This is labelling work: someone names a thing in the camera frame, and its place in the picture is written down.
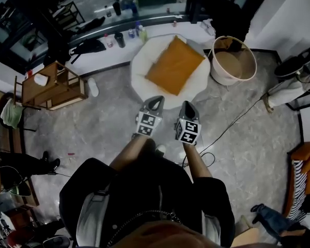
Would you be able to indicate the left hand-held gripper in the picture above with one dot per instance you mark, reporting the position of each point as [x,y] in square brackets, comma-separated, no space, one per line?
[147,121]

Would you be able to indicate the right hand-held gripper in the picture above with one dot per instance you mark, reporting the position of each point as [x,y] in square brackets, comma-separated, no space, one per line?
[189,130]

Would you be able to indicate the white round padded seat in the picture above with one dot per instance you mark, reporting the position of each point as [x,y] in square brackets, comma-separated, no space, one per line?
[142,61]

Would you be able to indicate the orange square pillow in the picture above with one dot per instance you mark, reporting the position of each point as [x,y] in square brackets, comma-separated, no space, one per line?
[174,66]

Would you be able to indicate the person's left forearm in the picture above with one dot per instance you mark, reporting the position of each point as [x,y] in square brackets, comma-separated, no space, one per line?
[129,152]

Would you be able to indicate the person's right forearm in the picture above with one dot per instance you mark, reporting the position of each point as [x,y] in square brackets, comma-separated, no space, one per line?
[197,161]

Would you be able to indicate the person's white shoe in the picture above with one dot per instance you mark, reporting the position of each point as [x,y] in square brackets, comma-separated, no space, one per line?
[160,148]

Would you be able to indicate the white slipper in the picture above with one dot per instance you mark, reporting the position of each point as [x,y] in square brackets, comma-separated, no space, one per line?
[93,86]

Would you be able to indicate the person's black jacket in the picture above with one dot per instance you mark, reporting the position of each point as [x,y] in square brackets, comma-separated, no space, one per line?
[144,190]

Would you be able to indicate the beige cylindrical drum basket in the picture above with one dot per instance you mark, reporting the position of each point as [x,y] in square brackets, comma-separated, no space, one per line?
[230,66]

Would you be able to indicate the small pink floor item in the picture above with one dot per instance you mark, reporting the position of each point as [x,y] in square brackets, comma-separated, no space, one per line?
[70,154]

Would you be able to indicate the black tumbler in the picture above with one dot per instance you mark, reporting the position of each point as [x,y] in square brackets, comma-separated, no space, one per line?
[120,40]

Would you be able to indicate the green translucent bottle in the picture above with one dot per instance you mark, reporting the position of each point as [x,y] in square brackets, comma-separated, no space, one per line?
[143,35]

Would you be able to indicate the white bottle with red cap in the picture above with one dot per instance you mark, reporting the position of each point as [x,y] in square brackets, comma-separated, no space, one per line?
[109,41]

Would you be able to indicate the small blue bottle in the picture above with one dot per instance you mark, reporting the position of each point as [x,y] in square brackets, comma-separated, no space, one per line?
[131,33]

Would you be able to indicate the black backpack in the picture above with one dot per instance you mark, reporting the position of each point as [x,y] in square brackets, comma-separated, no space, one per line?
[89,46]

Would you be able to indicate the small pink can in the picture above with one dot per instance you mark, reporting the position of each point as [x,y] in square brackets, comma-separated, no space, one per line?
[174,23]

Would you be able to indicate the wooden open shelf table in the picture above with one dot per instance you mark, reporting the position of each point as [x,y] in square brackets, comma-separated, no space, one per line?
[49,92]

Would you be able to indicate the white crumpled cloth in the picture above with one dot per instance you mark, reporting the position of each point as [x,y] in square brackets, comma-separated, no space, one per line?
[208,26]

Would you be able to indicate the white draped cloth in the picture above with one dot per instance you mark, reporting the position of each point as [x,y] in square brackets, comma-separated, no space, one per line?
[289,92]

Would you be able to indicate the white object on shelf table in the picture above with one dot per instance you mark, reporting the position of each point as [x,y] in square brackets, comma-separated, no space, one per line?
[40,79]

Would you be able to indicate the orange armchair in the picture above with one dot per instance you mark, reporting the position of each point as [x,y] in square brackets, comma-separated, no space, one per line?
[306,151]

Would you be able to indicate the black chair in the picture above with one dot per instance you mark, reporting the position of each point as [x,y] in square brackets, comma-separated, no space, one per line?
[25,117]

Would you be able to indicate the black hanging coat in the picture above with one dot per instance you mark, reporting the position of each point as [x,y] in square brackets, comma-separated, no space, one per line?
[222,12]

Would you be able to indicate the black white striped cloth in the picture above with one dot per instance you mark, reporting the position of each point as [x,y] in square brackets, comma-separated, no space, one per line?
[299,190]

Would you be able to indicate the green cloth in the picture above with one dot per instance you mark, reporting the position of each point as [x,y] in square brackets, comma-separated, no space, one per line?
[11,114]

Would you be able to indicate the black metal frame stand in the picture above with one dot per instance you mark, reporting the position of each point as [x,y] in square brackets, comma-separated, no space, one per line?
[290,66]

